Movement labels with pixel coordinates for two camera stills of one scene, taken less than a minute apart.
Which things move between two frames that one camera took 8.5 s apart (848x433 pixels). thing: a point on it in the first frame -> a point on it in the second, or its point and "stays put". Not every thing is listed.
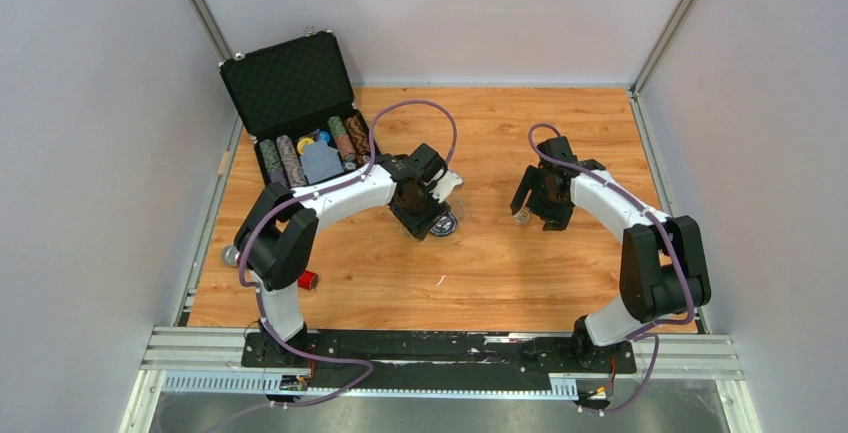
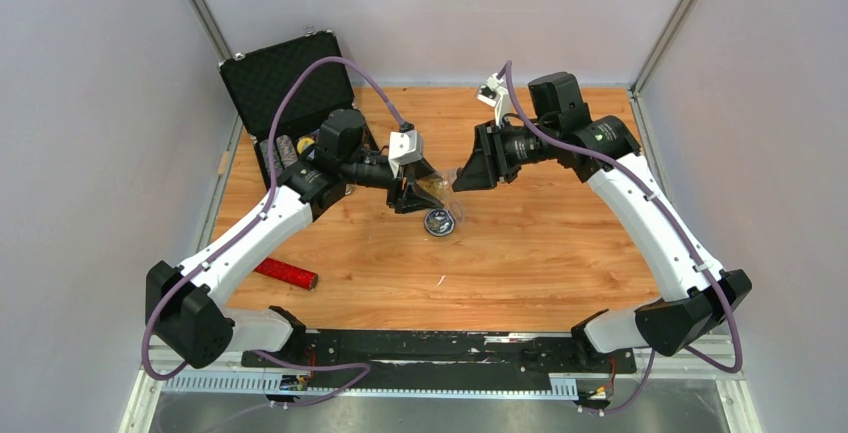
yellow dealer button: x=302 y=142 stays put
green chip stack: x=271 y=161 stays put
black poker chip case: x=295 y=100 stays put
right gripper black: x=556 y=218 -> x=487 y=164
